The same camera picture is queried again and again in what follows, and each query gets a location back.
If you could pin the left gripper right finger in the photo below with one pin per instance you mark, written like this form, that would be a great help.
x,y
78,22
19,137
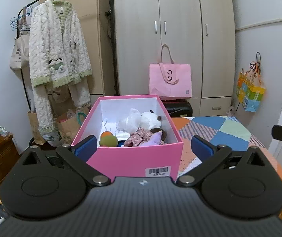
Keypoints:
x,y
211,156

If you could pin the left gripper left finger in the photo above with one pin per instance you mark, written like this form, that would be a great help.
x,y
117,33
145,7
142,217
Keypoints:
x,y
78,155

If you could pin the green plush mango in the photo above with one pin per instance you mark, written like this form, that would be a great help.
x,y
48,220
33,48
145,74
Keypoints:
x,y
108,141

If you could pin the orange plush fruit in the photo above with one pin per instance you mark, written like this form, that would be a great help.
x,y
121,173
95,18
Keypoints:
x,y
106,135

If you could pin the purple plush toy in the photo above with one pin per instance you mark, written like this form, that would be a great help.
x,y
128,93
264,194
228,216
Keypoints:
x,y
155,140

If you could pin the white mesh bath sponge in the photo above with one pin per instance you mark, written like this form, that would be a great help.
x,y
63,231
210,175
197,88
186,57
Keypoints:
x,y
131,122

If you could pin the white brown plush dog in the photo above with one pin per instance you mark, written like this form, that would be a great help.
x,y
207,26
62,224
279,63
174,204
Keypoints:
x,y
153,123

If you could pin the brown paper bag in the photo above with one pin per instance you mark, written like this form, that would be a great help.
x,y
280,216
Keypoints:
x,y
68,126

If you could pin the printed paper sheet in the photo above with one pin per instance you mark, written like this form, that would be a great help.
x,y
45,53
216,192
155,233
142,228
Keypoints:
x,y
109,126

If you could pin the pink cardboard box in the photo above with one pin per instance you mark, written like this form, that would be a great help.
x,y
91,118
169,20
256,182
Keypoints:
x,y
153,161

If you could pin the black suitcase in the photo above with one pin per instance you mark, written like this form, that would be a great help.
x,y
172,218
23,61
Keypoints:
x,y
178,108

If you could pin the colourful paper gift bag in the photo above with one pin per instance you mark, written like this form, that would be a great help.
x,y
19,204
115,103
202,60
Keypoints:
x,y
250,88

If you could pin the pink tote bag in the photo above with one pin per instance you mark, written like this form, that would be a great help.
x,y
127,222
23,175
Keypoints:
x,y
170,81

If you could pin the cream knit cardigan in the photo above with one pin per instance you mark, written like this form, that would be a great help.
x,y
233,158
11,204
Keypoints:
x,y
58,58

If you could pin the beige canvas tote bag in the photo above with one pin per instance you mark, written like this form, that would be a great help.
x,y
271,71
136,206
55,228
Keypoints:
x,y
20,54

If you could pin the grey wooden wardrobe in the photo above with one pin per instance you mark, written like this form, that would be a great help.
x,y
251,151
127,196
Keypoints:
x,y
200,33

